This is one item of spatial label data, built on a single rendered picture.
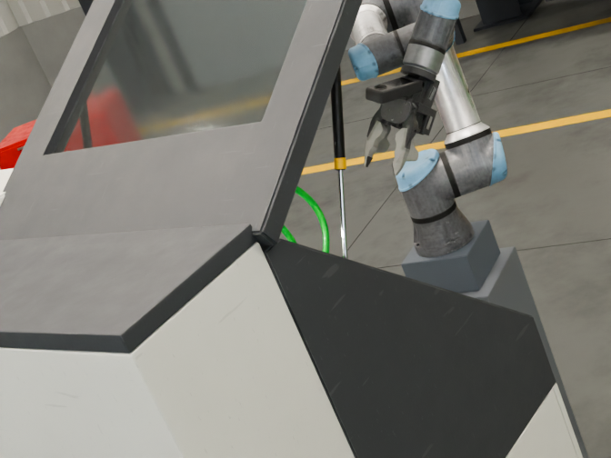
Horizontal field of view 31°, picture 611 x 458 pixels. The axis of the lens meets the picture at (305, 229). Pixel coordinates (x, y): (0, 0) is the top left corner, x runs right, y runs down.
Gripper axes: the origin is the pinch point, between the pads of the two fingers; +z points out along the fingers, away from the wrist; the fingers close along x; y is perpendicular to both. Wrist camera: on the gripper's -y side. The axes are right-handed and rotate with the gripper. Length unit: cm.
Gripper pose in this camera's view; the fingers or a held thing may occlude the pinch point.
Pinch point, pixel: (379, 164)
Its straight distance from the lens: 213.7
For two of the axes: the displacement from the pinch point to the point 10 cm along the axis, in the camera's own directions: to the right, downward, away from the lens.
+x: -6.8, -2.5, 6.9
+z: -3.2, 9.5, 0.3
